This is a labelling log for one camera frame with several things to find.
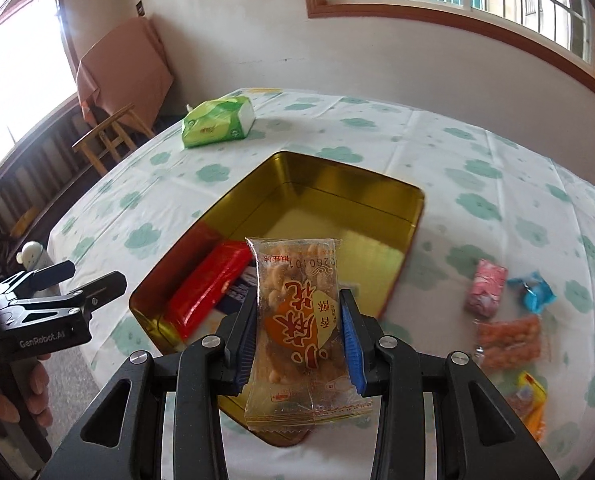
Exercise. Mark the orange snack packet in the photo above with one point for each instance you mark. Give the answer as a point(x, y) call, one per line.
point(530, 400)

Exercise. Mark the navy snack packet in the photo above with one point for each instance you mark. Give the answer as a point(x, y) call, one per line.
point(240, 285)

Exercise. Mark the bright side window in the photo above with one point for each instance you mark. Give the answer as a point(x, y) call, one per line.
point(17, 75)

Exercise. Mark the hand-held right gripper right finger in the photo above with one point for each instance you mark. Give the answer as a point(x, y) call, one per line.
point(351, 350)

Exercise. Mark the green tissue pack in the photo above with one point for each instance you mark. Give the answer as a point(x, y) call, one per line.
point(217, 122)

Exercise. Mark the light wooden stool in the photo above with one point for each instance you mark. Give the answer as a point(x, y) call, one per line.
point(104, 140)

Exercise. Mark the person's left hand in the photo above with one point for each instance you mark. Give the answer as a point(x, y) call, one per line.
point(37, 390)

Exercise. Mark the light blue candy packet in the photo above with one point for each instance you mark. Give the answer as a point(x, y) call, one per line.
point(535, 295)

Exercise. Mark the clear packet of orange nuts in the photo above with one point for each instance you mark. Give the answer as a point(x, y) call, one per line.
point(507, 342)

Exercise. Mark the white round object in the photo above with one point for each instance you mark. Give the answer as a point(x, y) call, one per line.
point(29, 254)

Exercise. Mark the clear fried snack packet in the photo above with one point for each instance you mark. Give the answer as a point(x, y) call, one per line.
point(297, 320)

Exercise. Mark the dark wall switch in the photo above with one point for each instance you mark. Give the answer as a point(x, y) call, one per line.
point(140, 8)

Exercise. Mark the maroon and gold tin box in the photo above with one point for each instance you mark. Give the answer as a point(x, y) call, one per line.
point(327, 220)

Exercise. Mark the pink candy packet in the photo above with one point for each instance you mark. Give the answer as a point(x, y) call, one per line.
point(487, 287)

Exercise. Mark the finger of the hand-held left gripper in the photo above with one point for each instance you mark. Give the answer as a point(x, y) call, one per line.
point(102, 285)
point(54, 272)

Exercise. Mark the red snack packet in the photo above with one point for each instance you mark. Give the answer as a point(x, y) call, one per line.
point(202, 290)

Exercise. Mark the wooden chair with pink cloth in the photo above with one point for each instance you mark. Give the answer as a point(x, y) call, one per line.
point(122, 70)

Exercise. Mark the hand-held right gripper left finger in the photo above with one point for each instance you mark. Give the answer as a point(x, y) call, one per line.
point(247, 350)

